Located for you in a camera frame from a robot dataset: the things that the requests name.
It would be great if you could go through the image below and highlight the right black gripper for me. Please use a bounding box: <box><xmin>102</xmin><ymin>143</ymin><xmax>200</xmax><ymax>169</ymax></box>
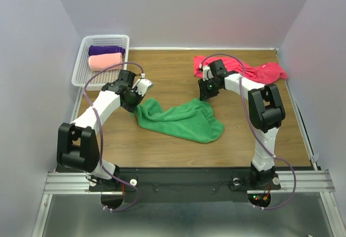
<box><xmin>197</xmin><ymin>77</ymin><xmax>221</xmax><ymax>101</ymax></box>

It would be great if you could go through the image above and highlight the green towel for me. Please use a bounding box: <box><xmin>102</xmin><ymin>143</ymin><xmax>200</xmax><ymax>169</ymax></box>
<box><xmin>135</xmin><ymin>98</ymin><xmax>225</xmax><ymax>144</ymax></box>

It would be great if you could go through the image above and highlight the pink towel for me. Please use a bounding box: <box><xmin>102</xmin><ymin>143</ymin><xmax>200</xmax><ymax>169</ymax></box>
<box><xmin>88</xmin><ymin>53</ymin><xmax>123</xmax><ymax>71</ymax></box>

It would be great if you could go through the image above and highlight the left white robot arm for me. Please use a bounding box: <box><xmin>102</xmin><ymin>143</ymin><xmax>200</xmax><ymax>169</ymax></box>
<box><xmin>57</xmin><ymin>70</ymin><xmax>153</xmax><ymax>191</ymax></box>

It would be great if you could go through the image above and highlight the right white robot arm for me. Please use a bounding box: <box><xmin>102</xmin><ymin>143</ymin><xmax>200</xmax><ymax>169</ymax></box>
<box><xmin>198</xmin><ymin>59</ymin><xmax>285</xmax><ymax>188</ymax></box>

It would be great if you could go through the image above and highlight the white perforated plastic basket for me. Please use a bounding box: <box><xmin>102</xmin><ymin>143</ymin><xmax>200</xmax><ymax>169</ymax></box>
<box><xmin>71</xmin><ymin>35</ymin><xmax>130</xmax><ymax>91</ymax></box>

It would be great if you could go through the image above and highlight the red towel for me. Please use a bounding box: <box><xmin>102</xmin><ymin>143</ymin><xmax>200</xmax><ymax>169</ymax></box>
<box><xmin>193</xmin><ymin>56</ymin><xmax>289</xmax><ymax>84</ymax></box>

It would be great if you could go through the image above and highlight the rolled purple towel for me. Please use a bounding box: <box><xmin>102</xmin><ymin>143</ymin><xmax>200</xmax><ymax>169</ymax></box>
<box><xmin>88</xmin><ymin>45</ymin><xmax>126</xmax><ymax>56</ymax></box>

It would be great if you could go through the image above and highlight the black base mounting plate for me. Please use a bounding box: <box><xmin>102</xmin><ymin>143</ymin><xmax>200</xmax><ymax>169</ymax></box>
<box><xmin>87</xmin><ymin>167</ymin><xmax>281</xmax><ymax>204</ymax></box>

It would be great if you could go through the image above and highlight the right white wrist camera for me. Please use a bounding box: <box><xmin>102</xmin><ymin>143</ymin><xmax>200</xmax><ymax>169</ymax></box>
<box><xmin>198</xmin><ymin>64</ymin><xmax>214</xmax><ymax>81</ymax></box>

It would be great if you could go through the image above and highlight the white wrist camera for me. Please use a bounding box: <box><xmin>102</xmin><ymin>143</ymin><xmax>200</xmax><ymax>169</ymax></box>
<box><xmin>198</xmin><ymin>64</ymin><xmax>214</xmax><ymax>81</ymax></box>
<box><xmin>132</xmin><ymin>78</ymin><xmax>154</xmax><ymax>97</ymax></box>

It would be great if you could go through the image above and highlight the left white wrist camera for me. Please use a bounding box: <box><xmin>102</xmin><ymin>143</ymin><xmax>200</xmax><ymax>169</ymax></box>
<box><xmin>132</xmin><ymin>78</ymin><xmax>154</xmax><ymax>97</ymax></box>

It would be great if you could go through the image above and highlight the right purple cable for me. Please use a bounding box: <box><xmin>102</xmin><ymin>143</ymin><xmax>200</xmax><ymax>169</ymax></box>
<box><xmin>199</xmin><ymin>53</ymin><xmax>296</xmax><ymax>211</ymax></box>

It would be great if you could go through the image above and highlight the purple cable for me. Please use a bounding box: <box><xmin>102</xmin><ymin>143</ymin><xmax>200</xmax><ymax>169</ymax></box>
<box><xmin>199</xmin><ymin>53</ymin><xmax>296</xmax><ymax>211</ymax></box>
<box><xmin>82</xmin><ymin>62</ymin><xmax>145</xmax><ymax>213</ymax></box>

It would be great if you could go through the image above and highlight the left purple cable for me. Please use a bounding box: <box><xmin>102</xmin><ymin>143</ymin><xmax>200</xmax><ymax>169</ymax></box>
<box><xmin>82</xmin><ymin>62</ymin><xmax>145</xmax><ymax>213</ymax></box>

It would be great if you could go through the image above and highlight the aluminium frame rail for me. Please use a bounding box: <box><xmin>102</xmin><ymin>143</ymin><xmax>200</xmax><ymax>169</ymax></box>
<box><xmin>43</xmin><ymin>171</ymin><xmax>335</xmax><ymax>195</ymax></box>

